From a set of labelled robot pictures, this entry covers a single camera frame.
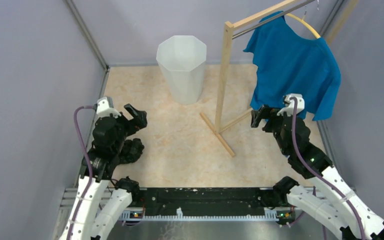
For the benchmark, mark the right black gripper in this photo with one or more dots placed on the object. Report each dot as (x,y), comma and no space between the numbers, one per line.
(265,112)

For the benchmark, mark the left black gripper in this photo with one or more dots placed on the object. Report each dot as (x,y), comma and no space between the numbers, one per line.
(140,120)

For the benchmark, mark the black trash bag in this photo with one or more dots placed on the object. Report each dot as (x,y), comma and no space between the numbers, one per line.
(131,151)

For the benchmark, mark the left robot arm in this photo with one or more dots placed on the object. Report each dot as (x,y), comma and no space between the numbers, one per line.
(110,148)

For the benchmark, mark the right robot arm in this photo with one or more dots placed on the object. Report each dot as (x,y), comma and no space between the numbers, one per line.
(345,215)

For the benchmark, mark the white trash bin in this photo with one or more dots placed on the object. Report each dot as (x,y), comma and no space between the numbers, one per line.
(182,61)

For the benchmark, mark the blue t-shirt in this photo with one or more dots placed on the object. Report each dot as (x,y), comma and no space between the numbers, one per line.
(290,64)

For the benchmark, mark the yellow clothes hanger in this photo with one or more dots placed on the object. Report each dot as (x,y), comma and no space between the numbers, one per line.
(304,23)

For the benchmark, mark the wooden clothes rack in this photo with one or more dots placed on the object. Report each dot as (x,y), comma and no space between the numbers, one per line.
(231,31)

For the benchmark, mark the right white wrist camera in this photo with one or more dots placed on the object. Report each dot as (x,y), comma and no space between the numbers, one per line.
(294,104)

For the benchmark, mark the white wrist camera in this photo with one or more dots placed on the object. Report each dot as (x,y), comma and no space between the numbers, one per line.
(105,108)
(294,104)

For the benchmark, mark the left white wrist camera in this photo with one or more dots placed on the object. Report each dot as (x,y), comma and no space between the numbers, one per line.
(105,108)

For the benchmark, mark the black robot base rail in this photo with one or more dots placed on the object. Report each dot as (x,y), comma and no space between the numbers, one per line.
(213,204)

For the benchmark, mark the aluminium corner frame post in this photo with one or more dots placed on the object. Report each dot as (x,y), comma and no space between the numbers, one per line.
(86,33)

